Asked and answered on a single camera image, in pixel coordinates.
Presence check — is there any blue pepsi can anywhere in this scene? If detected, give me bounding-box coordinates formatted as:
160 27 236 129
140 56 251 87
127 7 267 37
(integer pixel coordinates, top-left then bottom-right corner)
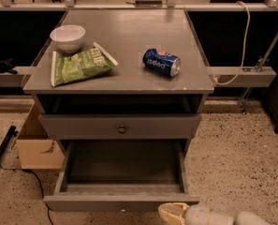
142 49 181 77

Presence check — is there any grey drawer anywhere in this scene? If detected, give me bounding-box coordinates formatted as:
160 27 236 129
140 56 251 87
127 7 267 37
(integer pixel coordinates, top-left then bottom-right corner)
39 114 200 140
44 140 199 212

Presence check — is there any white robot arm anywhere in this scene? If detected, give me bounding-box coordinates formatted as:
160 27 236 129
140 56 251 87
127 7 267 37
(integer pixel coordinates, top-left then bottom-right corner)
158 202 271 225

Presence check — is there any black floor cable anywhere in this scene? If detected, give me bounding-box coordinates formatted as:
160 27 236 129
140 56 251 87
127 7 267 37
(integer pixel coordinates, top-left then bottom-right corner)
0 162 55 225

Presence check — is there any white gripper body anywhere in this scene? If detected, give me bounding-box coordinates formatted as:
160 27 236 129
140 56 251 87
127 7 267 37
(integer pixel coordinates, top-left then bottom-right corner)
184 205 211 225

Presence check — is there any cardboard box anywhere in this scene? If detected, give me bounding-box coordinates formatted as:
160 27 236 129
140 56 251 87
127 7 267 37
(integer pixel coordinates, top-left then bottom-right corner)
16 105 64 170

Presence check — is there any white cable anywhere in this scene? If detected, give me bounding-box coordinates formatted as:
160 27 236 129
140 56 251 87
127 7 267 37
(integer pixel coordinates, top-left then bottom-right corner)
211 0 252 87

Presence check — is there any black object on rail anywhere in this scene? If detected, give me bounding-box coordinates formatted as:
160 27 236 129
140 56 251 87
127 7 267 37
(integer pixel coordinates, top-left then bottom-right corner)
0 60 17 74

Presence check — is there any white ceramic bowl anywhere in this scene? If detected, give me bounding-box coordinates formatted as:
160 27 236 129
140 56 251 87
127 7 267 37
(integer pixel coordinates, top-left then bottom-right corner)
50 24 86 53

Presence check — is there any green chip bag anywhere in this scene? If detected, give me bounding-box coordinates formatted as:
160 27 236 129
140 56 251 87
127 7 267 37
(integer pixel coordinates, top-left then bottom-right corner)
51 42 118 87

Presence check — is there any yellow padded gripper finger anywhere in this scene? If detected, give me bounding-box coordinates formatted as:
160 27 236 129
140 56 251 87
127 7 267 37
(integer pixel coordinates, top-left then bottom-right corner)
158 202 189 225

